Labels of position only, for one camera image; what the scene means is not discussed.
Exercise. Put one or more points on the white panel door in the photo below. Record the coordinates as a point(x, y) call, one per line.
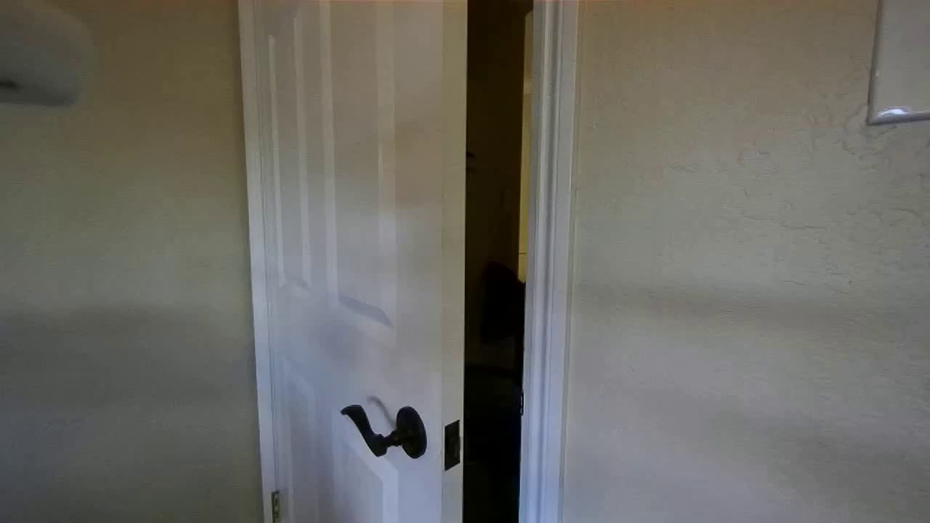
point(367, 191)

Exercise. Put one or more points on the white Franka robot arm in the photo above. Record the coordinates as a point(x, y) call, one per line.
point(39, 46)

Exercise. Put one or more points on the dark door latch plate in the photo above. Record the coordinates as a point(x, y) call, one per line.
point(452, 446)

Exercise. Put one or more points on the door hinge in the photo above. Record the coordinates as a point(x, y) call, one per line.
point(273, 505)

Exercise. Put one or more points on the dark object beyond doorway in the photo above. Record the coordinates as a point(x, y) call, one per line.
point(501, 300)

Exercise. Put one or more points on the white door frame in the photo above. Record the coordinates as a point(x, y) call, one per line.
point(546, 292)

